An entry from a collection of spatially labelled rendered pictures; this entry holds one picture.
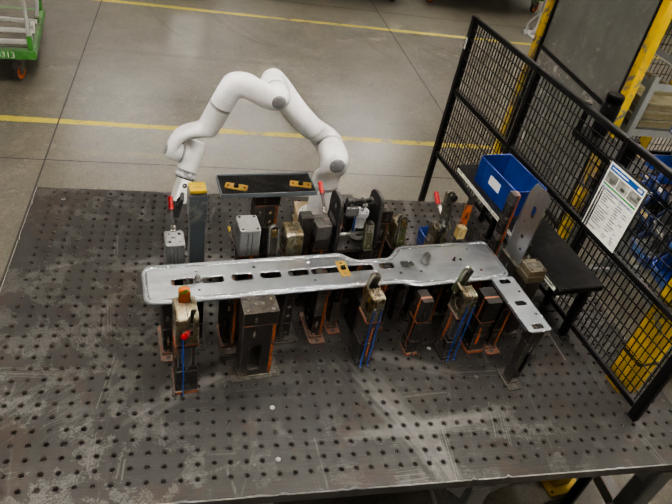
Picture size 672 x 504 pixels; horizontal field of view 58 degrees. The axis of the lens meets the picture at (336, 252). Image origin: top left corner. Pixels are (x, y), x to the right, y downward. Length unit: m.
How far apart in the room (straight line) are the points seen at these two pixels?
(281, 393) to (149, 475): 0.51
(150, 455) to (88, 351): 0.49
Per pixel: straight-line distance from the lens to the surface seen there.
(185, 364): 2.10
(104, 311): 2.49
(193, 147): 2.57
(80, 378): 2.28
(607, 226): 2.59
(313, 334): 2.40
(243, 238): 2.21
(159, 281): 2.15
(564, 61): 4.75
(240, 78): 2.42
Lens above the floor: 2.45
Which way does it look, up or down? 38 degrees down
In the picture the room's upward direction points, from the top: 12 degrees clockwise
